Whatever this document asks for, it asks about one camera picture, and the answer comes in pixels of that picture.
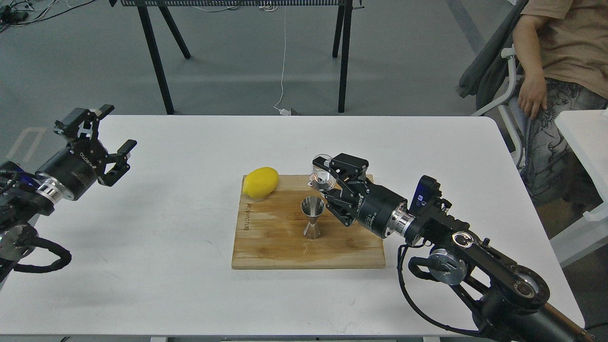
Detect white side table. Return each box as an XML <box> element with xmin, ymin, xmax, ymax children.
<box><xmin>550</xmin><ymin>110</ymin><xmax>608</xmax><ymax>267</ymax></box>

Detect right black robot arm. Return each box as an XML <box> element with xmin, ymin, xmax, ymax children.
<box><xmin>312</xmin><ymin>153</ymin><xmax>597</xmax><ymax>342</ymax></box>

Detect black cables on floor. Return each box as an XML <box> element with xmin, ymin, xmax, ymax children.
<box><xmin>0</xmin><ymin>0</ymin><xmax>98</xmax><ymax>34</ymax></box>

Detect grey office chair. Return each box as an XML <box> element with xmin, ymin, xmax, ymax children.
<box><xmin>456</xmin><ymin>0</ymin><xmax>530</xmax><ymax>171</ymax></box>

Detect wooden cutting board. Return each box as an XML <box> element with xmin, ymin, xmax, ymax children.
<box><xmin>232</xmin><ymin>175</ymin><xmax>386</xmax><ymax>270</ymax></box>

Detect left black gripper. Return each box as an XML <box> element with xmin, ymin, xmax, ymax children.
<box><xmin>36</xmin><ymin>104</ymin><xmax>137</xmax><ymax>201</ymax></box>

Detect person in tan shirt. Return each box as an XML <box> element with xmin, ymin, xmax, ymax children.
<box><xmin>513</xmin><ymin>0</ymin><xmax>608</xmax><ymax>207</ymax></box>

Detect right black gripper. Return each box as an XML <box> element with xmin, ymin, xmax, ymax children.
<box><xmin>325</xmin><ymin>153</ymin><xmax>408</xmax><ymax>239</ymax></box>

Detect white hanging cable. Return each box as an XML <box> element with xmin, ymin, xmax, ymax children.
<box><xmin>273</xmin><ymin>6</ymin><xmax>292</xmax><ymax>116</ymax></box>

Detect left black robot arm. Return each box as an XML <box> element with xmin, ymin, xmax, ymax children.
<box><xmin>0</xmin><ymin>104</ymin><xmax>137</xmax><ymax>280</ymax></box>

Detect steel double jigger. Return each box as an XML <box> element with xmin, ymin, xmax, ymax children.
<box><xmin>301</xmin><ymin>196</ymin><xmax>325</xmax><ymax>239</ymax></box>

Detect yellow lemon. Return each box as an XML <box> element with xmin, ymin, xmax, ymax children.
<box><xmin>242</xmin><ymin>167</ymin><xmax>279</xmax><ymax>199</ymax></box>

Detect black metal frame table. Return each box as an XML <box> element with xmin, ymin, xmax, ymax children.
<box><xmin>109</xmin><ymin>0</ymin><xmax>363</xmax><ymax>115</ymax></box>

